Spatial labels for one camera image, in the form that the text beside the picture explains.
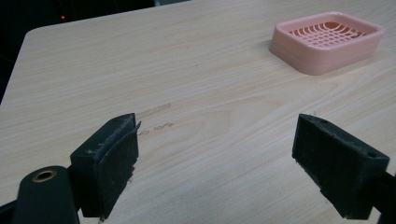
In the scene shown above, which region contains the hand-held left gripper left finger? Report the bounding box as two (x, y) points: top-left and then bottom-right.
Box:
(69, 112), (142, 222)

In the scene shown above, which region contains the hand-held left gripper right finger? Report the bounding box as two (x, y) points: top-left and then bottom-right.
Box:
(291, 113), (390, 220)

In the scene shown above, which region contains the pink soap dish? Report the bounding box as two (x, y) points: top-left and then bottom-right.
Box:
(268, 11), (386, 77)

